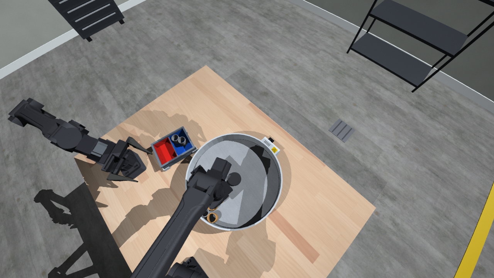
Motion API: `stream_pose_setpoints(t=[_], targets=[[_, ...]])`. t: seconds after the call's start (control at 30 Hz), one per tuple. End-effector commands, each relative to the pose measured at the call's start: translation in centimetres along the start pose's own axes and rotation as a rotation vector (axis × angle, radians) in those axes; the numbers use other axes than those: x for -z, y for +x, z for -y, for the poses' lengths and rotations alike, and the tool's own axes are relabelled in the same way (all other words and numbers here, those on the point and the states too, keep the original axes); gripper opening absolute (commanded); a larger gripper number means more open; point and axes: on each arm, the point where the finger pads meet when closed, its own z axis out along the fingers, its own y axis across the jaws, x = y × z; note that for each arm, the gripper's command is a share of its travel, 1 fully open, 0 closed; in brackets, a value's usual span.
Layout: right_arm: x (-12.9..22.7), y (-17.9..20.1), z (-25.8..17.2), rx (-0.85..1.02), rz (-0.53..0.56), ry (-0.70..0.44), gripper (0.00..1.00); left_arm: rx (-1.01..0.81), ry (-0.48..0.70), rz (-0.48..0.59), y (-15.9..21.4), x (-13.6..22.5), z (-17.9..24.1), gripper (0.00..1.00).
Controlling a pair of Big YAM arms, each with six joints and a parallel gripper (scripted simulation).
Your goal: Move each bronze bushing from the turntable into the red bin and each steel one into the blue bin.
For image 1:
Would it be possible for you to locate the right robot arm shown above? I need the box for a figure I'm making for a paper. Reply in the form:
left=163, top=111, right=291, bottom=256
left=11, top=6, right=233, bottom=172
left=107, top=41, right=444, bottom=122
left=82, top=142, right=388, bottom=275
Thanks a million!
left=129, top=157, right=232, bottom=278

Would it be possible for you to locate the grey round turntable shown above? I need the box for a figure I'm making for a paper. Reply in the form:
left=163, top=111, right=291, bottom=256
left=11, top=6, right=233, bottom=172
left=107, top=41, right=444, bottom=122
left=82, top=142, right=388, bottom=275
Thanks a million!
left=185, top=133, right=283, bottom=231

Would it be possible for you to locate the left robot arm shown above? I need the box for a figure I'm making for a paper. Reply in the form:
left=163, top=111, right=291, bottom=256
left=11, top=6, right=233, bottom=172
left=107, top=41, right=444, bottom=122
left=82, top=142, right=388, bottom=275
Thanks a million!
left=8, top=98, right=141, bottom=177

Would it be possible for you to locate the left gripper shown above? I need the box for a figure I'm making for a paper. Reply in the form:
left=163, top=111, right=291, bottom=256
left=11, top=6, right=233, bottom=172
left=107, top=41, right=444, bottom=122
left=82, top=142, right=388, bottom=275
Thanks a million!
left=101, top=137, right=152, bottom=182

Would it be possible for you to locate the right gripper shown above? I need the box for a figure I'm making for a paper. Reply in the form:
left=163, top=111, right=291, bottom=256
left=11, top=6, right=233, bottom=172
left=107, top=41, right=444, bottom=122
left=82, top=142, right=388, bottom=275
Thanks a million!
left=209, top=181, right=233, bottom=210

